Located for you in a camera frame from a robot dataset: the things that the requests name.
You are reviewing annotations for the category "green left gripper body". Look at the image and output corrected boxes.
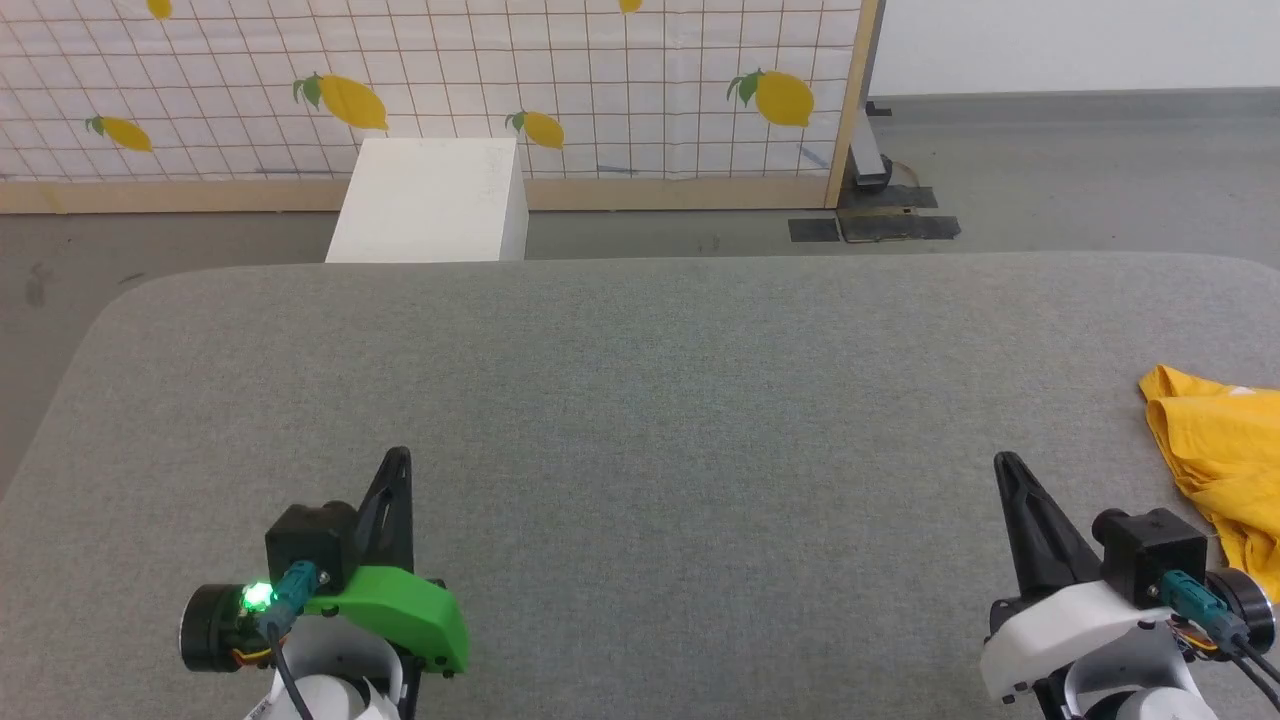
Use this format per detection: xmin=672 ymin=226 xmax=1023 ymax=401
xmin=179 ymin=564 xmax=472 ymax=680

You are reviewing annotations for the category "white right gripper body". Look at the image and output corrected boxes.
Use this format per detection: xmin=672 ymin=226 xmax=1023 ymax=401
xmin=977 ymin=567 xmax=1279 ymax=704

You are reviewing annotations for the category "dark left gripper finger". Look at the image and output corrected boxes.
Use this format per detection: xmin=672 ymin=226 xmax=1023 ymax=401
xmin=354 ymin=446 xmax=415 ymax=592

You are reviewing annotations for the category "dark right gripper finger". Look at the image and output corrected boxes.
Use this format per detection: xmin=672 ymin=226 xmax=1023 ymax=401
xmin=992 ymin=451 xmax=1105 ymax=602

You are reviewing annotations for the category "yellow printed garment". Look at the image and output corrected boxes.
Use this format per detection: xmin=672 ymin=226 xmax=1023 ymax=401
xmin=1139 ymin=364 xmax=1280 ymax=604

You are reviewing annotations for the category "white box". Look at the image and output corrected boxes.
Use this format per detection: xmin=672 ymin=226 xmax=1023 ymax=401
xmin=324 ymin=137 xmax=530 ymax=264

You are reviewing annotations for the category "grey fabric sofa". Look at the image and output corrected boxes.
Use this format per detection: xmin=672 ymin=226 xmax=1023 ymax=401
xmin=0 ymin=250 xmax=1280 ymax=720

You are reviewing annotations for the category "long black floor mat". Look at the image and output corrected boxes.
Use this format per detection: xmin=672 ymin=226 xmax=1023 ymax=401
xmin=837 ymin=212 xmax=962 ymax=244

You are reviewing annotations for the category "black floor plate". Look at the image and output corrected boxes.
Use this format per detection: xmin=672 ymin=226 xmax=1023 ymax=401
xmin=845 ymin=185 xmax=940 ymax=212

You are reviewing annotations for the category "grey metal stand foot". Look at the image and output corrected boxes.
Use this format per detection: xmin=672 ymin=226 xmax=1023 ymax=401
xmin=849 ymin=100 xmax=897 ymax=194

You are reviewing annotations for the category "lemon print grid sheet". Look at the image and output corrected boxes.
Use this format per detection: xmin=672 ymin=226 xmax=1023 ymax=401
xmin=0 ymin=0 xmax=862 ymax=183

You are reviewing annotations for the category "left camera cable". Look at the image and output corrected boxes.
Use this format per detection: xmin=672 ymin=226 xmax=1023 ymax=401
xmin=263 ymin=559 xmax=321 ymax=720

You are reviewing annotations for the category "camera cable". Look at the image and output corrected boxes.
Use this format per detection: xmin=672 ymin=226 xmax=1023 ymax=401
xmin=1159 ymin=569 xmax=1280 ymax=693
xmin=263 ymin=559 xmax=321 ymax=720

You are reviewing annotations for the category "right camera cable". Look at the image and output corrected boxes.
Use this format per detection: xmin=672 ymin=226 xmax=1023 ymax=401
xmin=1159 ymin=569 xmax=1280 ymax=693

